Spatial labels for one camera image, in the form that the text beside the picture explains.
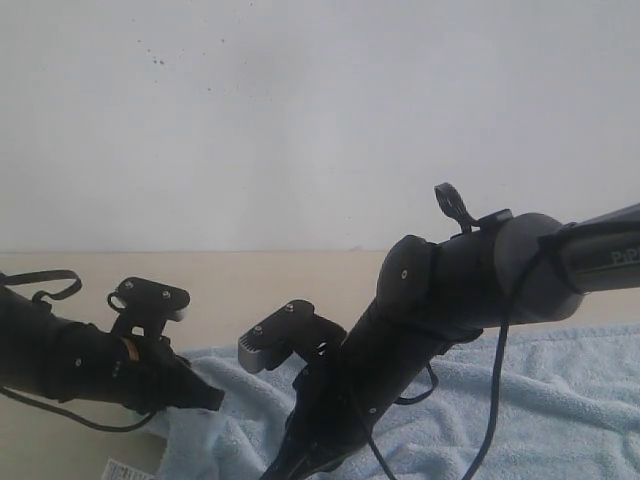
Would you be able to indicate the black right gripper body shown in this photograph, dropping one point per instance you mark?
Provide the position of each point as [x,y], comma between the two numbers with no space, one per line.
[337,402]

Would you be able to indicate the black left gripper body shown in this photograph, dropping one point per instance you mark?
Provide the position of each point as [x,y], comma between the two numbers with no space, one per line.
[149,377]

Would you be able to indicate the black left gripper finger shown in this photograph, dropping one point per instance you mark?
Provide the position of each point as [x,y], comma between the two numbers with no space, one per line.
[193,392]

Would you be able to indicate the light blue terry towel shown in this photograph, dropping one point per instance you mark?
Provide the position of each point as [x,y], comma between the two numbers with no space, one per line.
[569,409]

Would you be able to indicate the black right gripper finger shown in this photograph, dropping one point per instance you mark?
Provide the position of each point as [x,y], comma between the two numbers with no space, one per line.
[301,460]

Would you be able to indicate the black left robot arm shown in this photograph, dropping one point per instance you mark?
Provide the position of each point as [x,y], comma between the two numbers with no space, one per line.
[47,355]

